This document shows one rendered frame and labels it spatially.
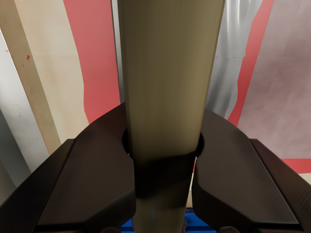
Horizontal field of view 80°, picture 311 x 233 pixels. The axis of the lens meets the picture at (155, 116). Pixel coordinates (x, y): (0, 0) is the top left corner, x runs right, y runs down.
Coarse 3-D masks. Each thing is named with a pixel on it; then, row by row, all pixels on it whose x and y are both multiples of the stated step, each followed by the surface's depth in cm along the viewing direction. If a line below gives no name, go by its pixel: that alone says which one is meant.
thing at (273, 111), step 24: (96, 72) 24; (240, 72) 24; (264, 72) 24; (288, 72) 24; (96, 96) 25; (240, 96) 26; (264, 96) 26; (288, 96) 26; (240, 120) 28; (264, 120) 28; (288, 120) 28; (264, 144) 30; (288, 144) 30
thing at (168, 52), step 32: (128, 0) 5; (160, 0) 5; (192, 0) 5; (224, 0) 5; (128, 32) 5; (160, 32) 5; (192, 32) 5; (128, 64) 6; (160, 64) 6; (192, 64) 6; (128, 96) 6; (160, 96) 6; (192, 96) 6; (128, 128) 7; (160, 128) 7; (192, 128) 7; (160, 160) 8; (192, 160) 8; (160, 192) 9; (160, 224) 10
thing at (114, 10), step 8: (112, 0) 10; (112, 8) 10; (112, 16) 11; (112, 24) 11; (120, 48) 12; (120, 56) 12; (120, 64) 12; (120, 72) 12; (120, 80) 13; (120, 88) 13; (120, 96) 13
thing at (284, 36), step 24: (72, 0) 19; (96, 0) 20; (264, 0) 20; (288, 0) 20; (72, 24) 21; (96, 24) 21; (264, 24) 21; (288, 24) 21; (96, 48) 22; (264, 48) 22; (288, 48) 22
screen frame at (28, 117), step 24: (0, 0) 18; (0, 24) 18; (0, 48) 19; (24, 48) 21; (0, 72) 20; (24, 72) 21; (0, 96) 21; (24, 96) 21; (24, 120) 23; (48, 120) 26; (24, 144) 25; (48, 144) 26
